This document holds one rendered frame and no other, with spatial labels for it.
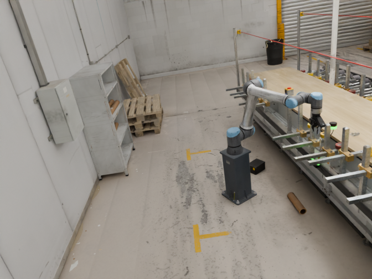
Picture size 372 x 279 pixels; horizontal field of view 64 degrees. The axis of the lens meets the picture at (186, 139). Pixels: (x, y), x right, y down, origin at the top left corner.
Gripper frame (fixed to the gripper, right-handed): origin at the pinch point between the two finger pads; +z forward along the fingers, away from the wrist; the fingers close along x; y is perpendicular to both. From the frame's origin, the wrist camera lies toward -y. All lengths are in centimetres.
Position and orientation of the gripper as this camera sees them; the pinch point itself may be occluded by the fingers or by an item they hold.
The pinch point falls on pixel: (316, 134)
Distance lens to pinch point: 284.2
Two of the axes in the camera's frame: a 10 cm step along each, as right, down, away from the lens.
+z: 1.5, 8.9, 4.2
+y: -1.2, -4.0, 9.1
